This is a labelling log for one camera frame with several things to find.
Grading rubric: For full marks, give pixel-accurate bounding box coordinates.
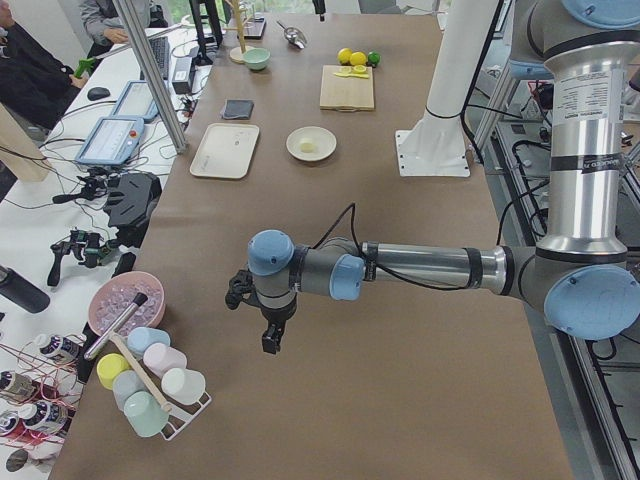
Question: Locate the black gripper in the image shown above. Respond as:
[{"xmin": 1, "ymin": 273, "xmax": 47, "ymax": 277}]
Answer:
[{"xmin": 225, "ymin": 269, "xmax": 296, "ymax": 354}]

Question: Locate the cream round plate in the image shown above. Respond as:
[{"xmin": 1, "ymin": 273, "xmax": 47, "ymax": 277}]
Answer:
[{"xmin": 286, "ymin": 126, "xmax": 337, "ymax": 162}]

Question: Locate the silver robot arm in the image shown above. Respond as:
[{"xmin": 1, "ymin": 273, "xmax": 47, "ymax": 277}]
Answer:
[{"xmin": 225, "ymin": 1, "xmax": 639, "ymax": 354}]

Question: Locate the cream rectangular tray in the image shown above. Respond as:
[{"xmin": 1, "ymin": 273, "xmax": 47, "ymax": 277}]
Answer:
[{"xmin": 190, "ymin": 123, "xmax": 260, "ymax": 180}]

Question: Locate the white cup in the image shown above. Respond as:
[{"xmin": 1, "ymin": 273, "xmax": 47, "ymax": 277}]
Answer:
[{"xmin": 161, "ymin": 368, "xmax": 206, "ymax": 405}]

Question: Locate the pink cup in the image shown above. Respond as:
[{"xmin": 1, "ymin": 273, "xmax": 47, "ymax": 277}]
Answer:
[{"xmin": 142, "ymin": 342, "xmax": 187, "ymax": 378}]

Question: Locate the white cup rack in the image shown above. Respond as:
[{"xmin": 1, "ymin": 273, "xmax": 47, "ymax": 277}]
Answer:
[{"xmin": 160, "ymin": 392, "xmax": 213, "ymax": 441}]

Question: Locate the blue cup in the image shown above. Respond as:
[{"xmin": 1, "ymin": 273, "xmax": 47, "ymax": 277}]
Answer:
[{"xmin": 126, "ymin": 327, "xmax": 171, "ymax": 359}]

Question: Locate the mint cup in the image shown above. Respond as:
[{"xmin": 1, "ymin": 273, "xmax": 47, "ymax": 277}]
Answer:
[{"xmin": 123, "ymin": 391, "xmax": 169, "ymax": 438}]

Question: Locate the grey cup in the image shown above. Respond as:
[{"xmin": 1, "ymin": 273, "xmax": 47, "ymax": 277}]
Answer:
[{"xmin": 112, "ymin": 370, "xmax": 147, "ymax": 411}]

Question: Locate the pink bowl with ice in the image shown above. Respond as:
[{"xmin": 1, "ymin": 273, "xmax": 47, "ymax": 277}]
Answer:
[{"xmin": 88, "ymin": 271, "xmax": 165, "ymax": 336}]

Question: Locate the yellow cup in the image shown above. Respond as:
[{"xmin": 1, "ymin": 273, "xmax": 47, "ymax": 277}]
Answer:
[{"xmin": 96, "ymin": 353, "xmax": 131, "ymax": 390}]

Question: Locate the black plastic stand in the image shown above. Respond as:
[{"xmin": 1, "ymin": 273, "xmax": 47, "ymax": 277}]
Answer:
[{"xmin": 103, "ymin": 173, "xmax": 162, "ymax": 247}]

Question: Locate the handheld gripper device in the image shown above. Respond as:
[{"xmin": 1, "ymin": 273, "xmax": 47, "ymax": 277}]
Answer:
[{"xmin": 47, "ymin": 229, "xmax": 121, "ymax": 287}]

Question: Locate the grey folded cloth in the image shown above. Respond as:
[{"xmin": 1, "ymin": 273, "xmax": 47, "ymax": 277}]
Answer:
[{"xmin": 221, "ymin": 99, "xmax": 254, "ymax": 120}]

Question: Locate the near teach pendant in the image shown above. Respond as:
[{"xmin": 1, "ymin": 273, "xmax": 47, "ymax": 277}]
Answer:
[{"xmin": 75, "ymin": 116, "xmax": 145, "ymax": 166}]

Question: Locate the teach pendant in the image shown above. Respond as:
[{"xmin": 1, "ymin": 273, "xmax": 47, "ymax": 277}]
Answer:
[
  {"xmin": 111, "ymin": 80, "xmax": 158, "ymax": 123},
  {"xmin": 75, "ymin": 116, "xmax": 145, "ymax": 166}
]

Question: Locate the wooden cutting board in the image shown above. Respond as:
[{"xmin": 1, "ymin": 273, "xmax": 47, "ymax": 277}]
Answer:
[{"xmin": 319, "ymin": 65, "xmax": 375, "ymax": 111}]

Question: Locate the black bottle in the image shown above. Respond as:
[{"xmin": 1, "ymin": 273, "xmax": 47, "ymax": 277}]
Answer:
[{"xmin": 0, "ymin": 266, "xmax": 50, "ymax": 314}]

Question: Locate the far teach pendant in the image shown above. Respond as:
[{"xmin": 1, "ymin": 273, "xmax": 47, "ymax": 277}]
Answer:
[{"xmin": 111, "ymin": 80, "xmax": 158, "ymax": 123}]

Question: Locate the yellow plastic knife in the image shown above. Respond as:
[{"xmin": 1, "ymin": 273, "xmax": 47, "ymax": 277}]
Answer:
[{"xmin": 333, "ymin": 72, "xmax": 370, "ymax": 79}]

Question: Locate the mint green bowl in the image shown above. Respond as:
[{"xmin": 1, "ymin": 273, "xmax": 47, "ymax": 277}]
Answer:
[{"xmin": 243, "ymin": 48, "xmax": 271, "ymax": 71}]

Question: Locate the wooden mug tree stand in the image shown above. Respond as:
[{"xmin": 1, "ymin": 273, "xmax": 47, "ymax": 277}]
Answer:
[{"xmin": 225, "ymin": 0, "xmax": 253, "ymax": 64}]

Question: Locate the yellow lemon near lime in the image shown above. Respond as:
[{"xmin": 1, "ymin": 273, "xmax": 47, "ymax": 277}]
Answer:
[{"xmin": 349, "ymin": 51, "xmax": 368, "ymax": 66}]

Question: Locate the yellow lemon outer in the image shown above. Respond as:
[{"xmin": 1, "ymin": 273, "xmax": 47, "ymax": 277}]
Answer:
[{"xmin": 337, "ymin": 48, "xmax": 353, "ymax": 65}]

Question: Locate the green lime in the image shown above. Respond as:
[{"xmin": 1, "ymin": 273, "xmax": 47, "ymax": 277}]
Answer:
[{"xmin": 367, "ymin": 51, "xmax": 381, "ymax": 68}]

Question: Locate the black computer mouse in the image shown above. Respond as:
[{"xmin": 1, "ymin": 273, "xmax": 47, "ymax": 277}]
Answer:
[{"xmin": 87, "ymin": 87, "xmax": 111, "ymax": 101}]

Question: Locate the metal scoop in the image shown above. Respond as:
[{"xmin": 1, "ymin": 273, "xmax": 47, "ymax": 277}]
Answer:
[{"xmin": 276, "ymin": 20, "xmax": 307, "ymax": 50}]

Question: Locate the black keyboard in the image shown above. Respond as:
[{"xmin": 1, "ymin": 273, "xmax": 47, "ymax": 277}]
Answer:
[{"xmin": 149, "ymin": 36, "xmax": 171, "ymax": 80}]

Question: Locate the metal handled tool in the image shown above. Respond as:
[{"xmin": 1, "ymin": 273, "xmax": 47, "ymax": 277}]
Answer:
[{"xmin": 83, "ymin": 292, "xmax": 148, "ymax": 361}]

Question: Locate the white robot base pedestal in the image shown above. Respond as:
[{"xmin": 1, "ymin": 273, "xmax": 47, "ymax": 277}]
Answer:
[{"xmin": 396, "ymin": 0, "xmax": 501, "ymax": 177}]

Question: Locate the aluminium frame post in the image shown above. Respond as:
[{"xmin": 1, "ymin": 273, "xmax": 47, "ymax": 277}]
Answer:
[{"xmin": 113, "ymin": 0, "xmax": 187, "ymax": 154}]

